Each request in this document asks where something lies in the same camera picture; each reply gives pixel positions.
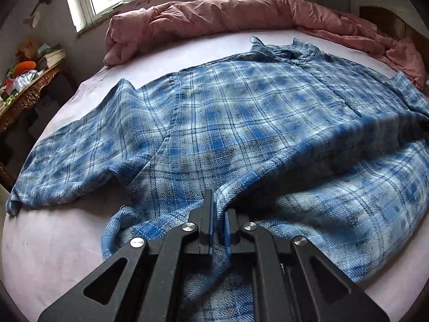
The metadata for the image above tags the stack of books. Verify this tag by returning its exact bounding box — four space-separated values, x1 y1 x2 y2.
36 43 66 71

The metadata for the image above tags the carved wooden side table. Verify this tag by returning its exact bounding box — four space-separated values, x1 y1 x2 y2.
0 62 73 188

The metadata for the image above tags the blue plaid shirt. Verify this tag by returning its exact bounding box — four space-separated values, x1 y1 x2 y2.
6 36 429 322

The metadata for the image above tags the wall lamp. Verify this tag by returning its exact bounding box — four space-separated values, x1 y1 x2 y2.
23 0 53 28

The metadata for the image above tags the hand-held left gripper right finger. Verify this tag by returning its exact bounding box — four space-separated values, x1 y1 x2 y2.
224 208 391 322

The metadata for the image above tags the orange bowl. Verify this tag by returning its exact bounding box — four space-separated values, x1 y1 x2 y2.
13 61 37 76

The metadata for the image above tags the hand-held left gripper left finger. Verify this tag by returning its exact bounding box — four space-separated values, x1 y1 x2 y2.
38 189 215 322

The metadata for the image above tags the silver foil bag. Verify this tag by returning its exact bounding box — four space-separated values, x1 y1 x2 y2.
15 70 39 91

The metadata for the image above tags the pink duvet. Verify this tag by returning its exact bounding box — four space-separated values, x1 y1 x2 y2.
103 0 427 90

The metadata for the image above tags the bed with pink sheet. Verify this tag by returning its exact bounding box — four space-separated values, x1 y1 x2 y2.
0 28 429 322

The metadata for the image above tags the wooden headboard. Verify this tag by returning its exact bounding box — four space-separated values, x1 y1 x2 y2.
358 5 429 86

